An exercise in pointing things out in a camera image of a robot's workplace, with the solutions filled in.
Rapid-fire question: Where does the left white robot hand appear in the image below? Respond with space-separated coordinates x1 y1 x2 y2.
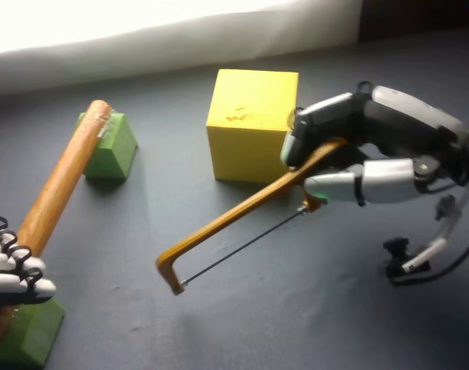
0 214 57 309

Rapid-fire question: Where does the round wooden dowel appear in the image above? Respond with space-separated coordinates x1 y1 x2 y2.
0 99 113 340

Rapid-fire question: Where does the yellow hacksaw with black handle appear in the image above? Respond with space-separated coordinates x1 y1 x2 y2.
155 138 349 297

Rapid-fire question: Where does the green wooden support block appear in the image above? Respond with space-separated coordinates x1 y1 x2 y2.
76 111 139 181
0 296 66 368

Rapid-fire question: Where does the white backdrop sheet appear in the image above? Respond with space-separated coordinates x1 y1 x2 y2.
0 0 363 97

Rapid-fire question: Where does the yellow wooden block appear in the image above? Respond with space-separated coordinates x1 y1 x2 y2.
205 69 300 183

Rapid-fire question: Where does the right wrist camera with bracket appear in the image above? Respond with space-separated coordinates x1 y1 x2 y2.
383 184 469 279

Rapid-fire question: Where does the black camera cable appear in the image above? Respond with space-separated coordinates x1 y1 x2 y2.
388 230 469 288

